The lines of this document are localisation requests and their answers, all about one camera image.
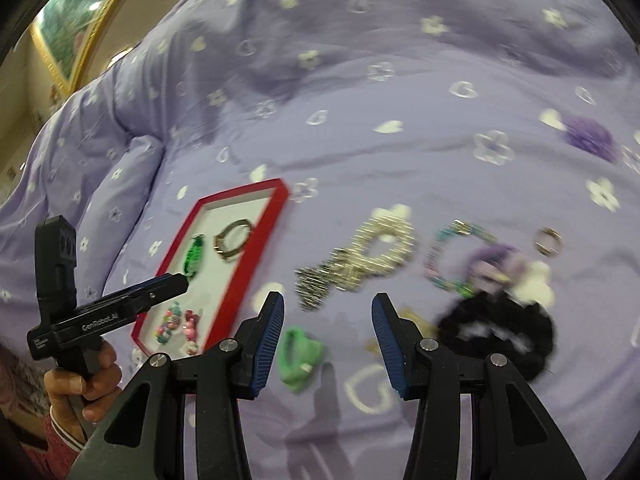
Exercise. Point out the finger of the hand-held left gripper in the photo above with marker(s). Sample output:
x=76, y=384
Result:
x=155, y=282
x=170, y=292

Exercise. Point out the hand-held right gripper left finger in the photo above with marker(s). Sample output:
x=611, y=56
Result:
x=267, y=345

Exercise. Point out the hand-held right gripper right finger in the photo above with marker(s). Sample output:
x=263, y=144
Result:
x=387, y=345

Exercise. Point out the red jewelry tray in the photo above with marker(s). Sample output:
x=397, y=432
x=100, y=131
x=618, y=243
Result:
x=235, y=202

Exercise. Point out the black scrunchie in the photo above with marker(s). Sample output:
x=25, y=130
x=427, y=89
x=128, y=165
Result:
x=500, y=332

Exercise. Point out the person's left hand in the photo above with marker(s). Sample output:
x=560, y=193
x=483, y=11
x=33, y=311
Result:
x=100, y=390

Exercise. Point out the flower hair clip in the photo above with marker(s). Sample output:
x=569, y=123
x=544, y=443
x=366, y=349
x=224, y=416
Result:
x=193, y=347

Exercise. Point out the metal bangle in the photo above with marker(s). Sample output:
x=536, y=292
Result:
x=233, y=240

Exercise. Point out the purple floral duvet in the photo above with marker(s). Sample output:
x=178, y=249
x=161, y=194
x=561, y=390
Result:
x=380, y=110

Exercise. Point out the gold framed painting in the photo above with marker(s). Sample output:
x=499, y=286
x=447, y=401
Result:
x=70, y=25

